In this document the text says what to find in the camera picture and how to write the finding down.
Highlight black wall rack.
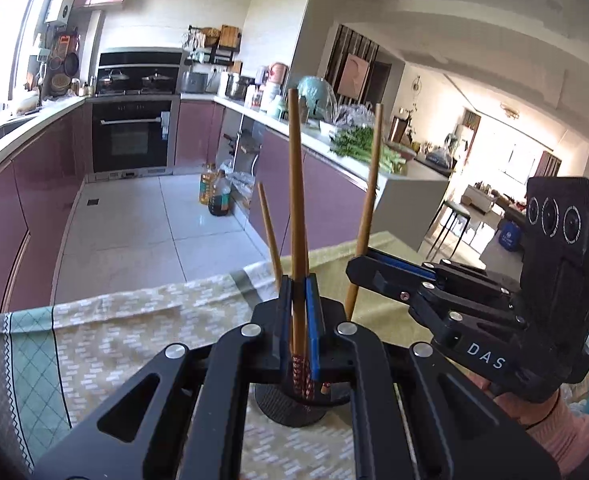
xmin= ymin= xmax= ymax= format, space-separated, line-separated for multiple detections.
xmin=184 ymin=24 xmax=242 ymax=66

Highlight bunch of green vegetables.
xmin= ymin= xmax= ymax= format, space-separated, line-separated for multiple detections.
xmin=329 ymin=127 xmax=408 ymax=176

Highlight white kitchen countertop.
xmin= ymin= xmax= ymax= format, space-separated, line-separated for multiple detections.
xmin=0 ymin=95 xmax=88 ymax=176
xmin=179 ymin=91 xmax=450 ymax=241

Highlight steel stockpot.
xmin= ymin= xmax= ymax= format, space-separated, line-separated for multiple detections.
xmin=224 ymin=74 xmax=252 ymax=100

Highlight hanging kitchen utensils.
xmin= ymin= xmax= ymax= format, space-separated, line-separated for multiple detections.
xmin=37 ymin=30 xmax=82 ymax=98

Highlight framed wall picture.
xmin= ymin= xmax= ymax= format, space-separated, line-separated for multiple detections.
xmin=337 ymin=52 xmax=370 ymax=101

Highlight black mesh utensil holder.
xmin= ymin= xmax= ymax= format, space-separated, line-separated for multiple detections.
xmin=252 ymin=296 xmax=354 ymax=428

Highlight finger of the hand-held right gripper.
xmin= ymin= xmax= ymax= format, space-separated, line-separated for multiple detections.
xmin=366 ymin=248 xmax=524 ymax=307
xmin=345 ymin=256 xmax=528 ymax=345

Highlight patchwork green yellow tablecloth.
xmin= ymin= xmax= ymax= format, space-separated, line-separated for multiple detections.
xmin=0 ymin=232 xmax=495 ymax=480

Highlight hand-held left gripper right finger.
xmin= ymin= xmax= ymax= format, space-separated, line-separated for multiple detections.
xmin=305 ymin=272 xmax=563 ymax=480

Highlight wooden chopstick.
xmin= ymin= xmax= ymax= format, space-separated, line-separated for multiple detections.
xmin=257 ymin=182 xmax=282 ymax=292
xmin=345 ymin=103 xmax=384 ymax=322
xmin=287 ymin=87 xmax=310 ymax=402

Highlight clear plastic bag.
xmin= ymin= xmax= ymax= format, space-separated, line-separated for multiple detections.
xmin=319 ymin=100 xmax=375 ymax=133

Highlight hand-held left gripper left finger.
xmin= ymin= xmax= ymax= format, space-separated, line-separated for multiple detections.
xmin=27 ymin=275 xmax=295 ymax=480

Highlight crumpled plastic bags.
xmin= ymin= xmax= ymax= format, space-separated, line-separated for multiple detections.
xmin=222 ymin=157 xmax=255 ymax=211

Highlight black stool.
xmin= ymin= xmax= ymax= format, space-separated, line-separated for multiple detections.
xmin=425 ymin=200 xmax=471 ymax=261

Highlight dark cooking pot with lid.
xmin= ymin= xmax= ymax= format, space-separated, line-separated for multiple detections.
xmin=141 ymin=71 xmax=174 ymax=93
xmin=98 ymin=70 xmax=131 ymax=93

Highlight yellow cooking oil bottle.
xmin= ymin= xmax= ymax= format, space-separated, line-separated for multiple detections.
xmin=198 ymin=162 xmax=220 ymax=206

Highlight black range hood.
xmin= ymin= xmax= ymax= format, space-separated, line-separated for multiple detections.
xmin=97 ymin=50 xmax=185 ymax=70

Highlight pink base cabinets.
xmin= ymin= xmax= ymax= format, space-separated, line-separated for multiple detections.
xmin=0 ymin=102 xmax=95 ymax=313
xmin=174 ymin=100 xmax=390 ymax=261

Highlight black built-in oven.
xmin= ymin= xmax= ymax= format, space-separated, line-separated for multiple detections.
xmin=90 ymin=97 xmax=180 ymax=176

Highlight wooden cutting board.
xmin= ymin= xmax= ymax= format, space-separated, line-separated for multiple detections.
xmin=219 ymin=25 xmax=240 ymax=52

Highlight blue bag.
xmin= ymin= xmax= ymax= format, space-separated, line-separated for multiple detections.
xmin=497 ymin=222 xmax=523 ymax=253

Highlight dark sauce bottle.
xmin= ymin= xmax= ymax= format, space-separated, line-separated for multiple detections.
xmin=208 ymin=170 xmax=232 ymax=217

